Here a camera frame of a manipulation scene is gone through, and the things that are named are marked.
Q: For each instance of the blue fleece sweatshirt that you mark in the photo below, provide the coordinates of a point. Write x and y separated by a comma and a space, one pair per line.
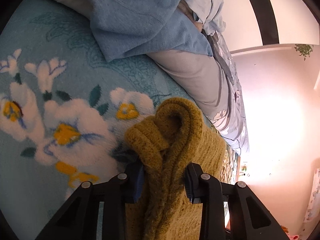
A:
130, 17

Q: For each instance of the teal floral blanket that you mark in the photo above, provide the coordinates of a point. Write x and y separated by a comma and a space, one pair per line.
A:
50, 80

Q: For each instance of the green hanging plant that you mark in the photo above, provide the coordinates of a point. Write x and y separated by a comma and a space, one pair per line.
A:
303, 50

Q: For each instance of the pale blue floral duvet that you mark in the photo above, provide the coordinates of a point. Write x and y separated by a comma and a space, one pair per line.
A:
195, 80

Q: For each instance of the white glossy wardrobe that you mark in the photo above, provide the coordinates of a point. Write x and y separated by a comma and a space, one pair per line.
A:
265, 12

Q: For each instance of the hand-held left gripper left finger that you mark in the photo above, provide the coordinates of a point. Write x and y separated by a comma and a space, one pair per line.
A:
137, 182

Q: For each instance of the light blue shirt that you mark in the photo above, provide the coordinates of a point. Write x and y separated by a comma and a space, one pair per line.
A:
212, 7

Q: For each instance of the patterned hanging cloth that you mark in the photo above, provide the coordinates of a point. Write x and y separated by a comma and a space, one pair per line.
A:
312, 197

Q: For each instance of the mustard knitted sweater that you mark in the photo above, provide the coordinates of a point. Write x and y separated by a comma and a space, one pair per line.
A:
175, 135

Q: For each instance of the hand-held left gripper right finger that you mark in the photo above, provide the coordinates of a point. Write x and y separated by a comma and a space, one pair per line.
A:
190, 186

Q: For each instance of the pink object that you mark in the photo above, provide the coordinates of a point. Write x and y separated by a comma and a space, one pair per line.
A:
292, 235

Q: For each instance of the grey garment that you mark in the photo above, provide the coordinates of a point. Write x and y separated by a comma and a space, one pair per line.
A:
222, 60

